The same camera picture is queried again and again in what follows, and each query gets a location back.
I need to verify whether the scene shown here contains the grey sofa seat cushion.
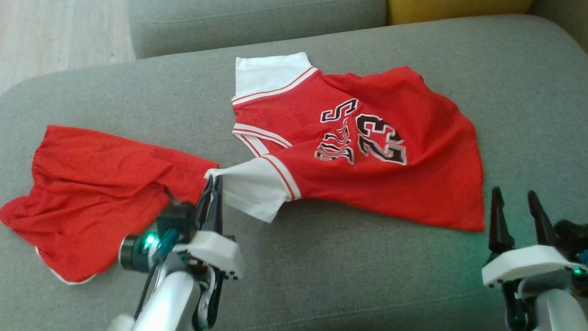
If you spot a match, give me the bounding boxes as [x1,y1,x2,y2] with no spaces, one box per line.
[0,14,588,331]

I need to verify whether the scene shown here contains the yellow sofa pillow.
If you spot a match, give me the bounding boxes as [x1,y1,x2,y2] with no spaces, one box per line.
[388,0,536,26]

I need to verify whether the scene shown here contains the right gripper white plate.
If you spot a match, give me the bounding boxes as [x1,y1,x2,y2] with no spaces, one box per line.
[481,186,585,330]

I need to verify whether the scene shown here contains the red white basketball jersey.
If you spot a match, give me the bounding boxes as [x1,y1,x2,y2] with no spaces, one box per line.
[204,51,486,232]

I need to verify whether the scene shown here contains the grey sofa back cushion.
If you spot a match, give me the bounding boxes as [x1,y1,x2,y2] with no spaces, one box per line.
[129,0,389,59]

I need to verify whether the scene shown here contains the red basketball shorts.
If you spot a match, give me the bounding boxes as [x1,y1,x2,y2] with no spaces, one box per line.
[0,124,219,285]

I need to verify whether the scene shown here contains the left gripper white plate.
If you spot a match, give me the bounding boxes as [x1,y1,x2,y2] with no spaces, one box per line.
[172,177,244,330]

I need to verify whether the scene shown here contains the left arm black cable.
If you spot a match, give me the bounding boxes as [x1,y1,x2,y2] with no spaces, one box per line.
[133,262,160,322]

